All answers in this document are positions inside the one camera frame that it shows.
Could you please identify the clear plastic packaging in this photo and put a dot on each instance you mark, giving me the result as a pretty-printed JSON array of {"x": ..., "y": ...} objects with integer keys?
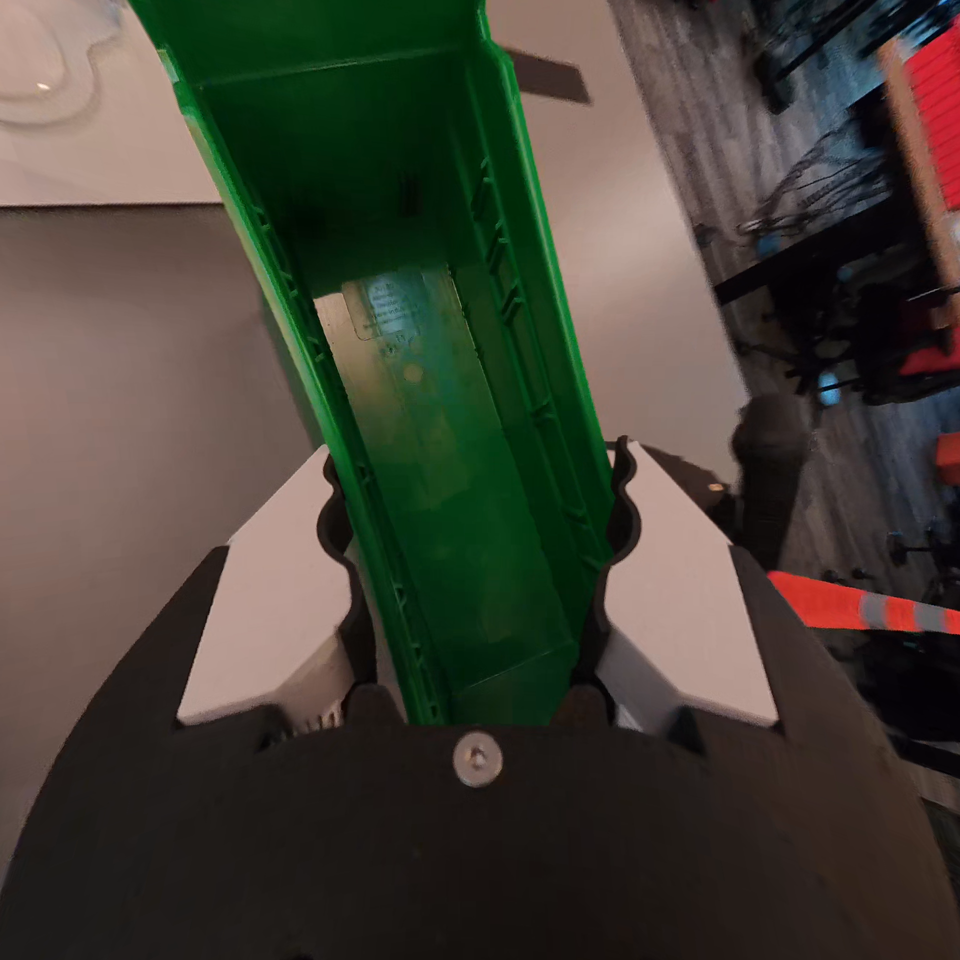
[{"x": 45, "y": 67}]

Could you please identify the orange pole with reflective stripes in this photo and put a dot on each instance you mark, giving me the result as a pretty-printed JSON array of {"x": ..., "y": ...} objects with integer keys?
[{"x": 832, "y": 604}]

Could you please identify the green plastic bin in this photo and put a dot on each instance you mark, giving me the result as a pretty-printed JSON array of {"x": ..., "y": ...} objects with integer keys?
[{"x": 450, "y": 225}]

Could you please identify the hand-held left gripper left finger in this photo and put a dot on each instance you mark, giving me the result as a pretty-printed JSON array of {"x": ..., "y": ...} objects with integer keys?
[{"x": 262, "y": 600}]

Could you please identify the black table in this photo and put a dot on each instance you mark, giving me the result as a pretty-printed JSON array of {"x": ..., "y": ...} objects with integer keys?
[{"x": 817, "y": 255}]

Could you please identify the black office chair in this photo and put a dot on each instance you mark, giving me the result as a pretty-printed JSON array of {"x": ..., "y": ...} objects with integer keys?
[{"x": 772, "y": 465}]

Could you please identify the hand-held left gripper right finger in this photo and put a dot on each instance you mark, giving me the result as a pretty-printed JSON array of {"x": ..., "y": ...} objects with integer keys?
[{"x": 675, "y": 600}]

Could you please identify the wooden shelf with red bins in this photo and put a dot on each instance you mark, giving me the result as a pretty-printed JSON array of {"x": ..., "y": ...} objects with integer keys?
[{"x": 930, "y": 120}]

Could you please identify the dark grey flat strip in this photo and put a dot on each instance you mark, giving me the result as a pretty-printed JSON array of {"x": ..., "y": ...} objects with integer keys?
[{"x": 547, "y": 75}]

